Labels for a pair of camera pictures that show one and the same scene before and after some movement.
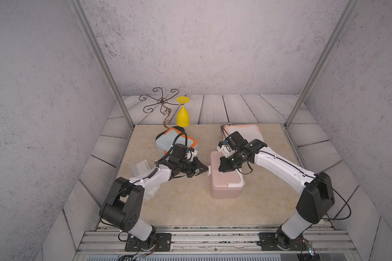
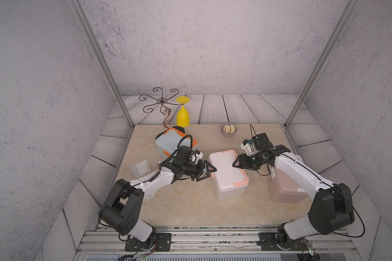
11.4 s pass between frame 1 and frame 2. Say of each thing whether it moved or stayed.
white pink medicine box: moved
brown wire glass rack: stayed
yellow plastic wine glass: stayed
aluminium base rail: stayed
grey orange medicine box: stayed
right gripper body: moved
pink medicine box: moved
